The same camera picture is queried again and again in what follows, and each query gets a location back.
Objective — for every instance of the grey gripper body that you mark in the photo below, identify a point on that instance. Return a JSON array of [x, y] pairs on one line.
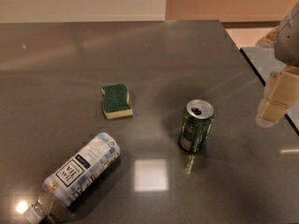
[[288, 42]]

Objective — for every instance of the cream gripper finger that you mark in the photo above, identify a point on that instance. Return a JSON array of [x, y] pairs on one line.
[[281, 92], [268, 40]]

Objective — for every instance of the green soda can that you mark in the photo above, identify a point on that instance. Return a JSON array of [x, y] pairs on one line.
[[198, 116]]

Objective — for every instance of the blue labelled plastic bottle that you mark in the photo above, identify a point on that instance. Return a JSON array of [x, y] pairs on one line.
[[69, 181]]

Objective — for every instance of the green and yellow sponge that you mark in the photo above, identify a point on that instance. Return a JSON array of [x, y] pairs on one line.
[[116, 101]]

